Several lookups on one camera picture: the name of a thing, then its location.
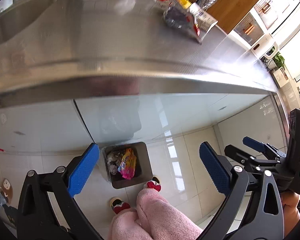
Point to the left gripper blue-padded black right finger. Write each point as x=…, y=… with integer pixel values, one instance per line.
x=265, y=215

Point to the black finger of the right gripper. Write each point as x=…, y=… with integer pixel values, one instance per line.
x=240, y=156

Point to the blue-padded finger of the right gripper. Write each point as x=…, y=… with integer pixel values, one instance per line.
x=269, y=151

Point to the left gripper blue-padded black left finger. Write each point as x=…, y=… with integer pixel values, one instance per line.
x=47, y=208

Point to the pink snack wrapper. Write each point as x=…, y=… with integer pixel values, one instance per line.
x=128, y=164

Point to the red snack bag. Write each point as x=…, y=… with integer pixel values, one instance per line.
x=177, y=17

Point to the metal trash bin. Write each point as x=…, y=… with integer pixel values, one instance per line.
x=111, y=158

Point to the operator right hand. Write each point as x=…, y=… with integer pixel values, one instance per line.
x=291, y=214

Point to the right red bow slipper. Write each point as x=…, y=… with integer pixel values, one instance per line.
x=154, y=183

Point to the pink fleece trouser legs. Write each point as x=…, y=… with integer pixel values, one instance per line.
x=152, y=218

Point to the green potted plant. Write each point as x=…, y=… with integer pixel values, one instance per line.
x=279, y=60

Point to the white electric kettle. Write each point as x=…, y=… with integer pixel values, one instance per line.
x=266, y=47

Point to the white paper carton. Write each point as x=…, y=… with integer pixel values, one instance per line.
x=204, y=21

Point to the bamboo cutting board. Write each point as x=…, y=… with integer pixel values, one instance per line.
x=230, y=7

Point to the yellow foam fruit net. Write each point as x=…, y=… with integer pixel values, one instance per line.
x=185, y=3

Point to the stainless steel sink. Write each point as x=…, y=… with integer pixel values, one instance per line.
x=19, y=16

